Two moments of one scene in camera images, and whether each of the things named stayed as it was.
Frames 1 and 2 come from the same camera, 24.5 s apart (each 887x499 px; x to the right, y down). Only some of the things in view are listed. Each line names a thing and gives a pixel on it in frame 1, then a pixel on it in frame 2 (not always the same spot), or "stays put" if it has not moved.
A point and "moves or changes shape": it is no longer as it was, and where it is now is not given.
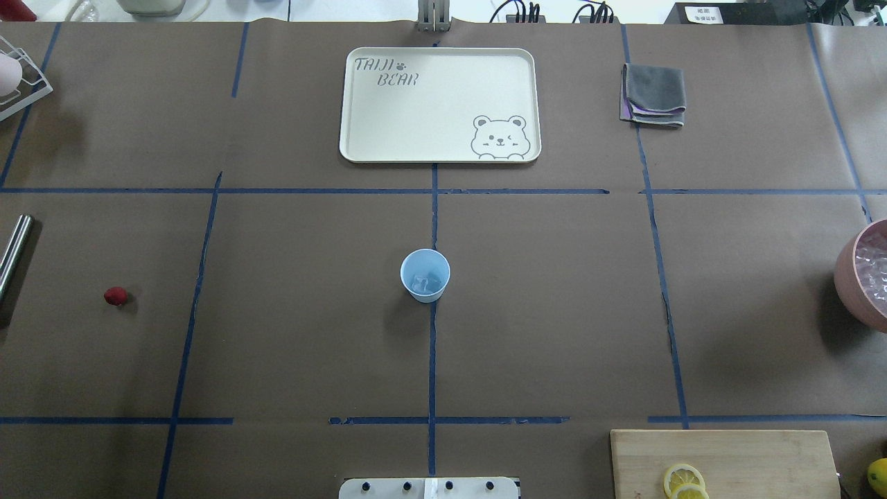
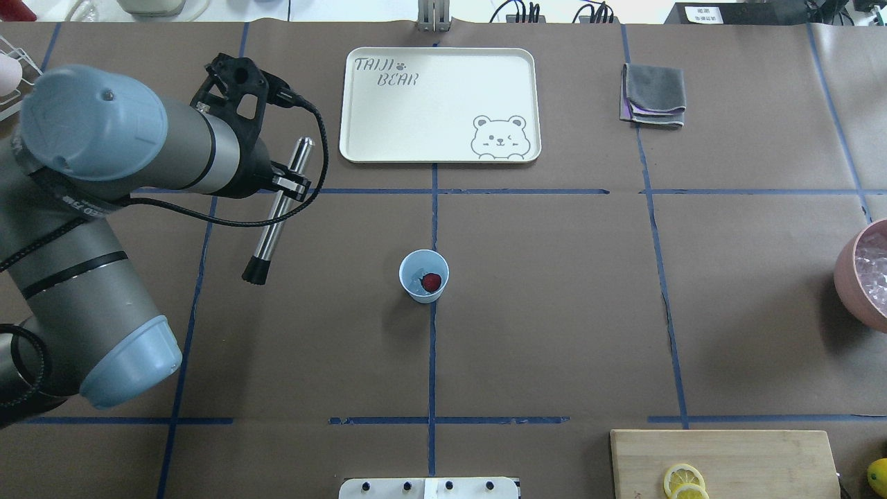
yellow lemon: x=876 y=474 stays put
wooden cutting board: x=736 y=464 stays put
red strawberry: x=116 y=296 moves or changes shape
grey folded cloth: x=653 y=95 stays put
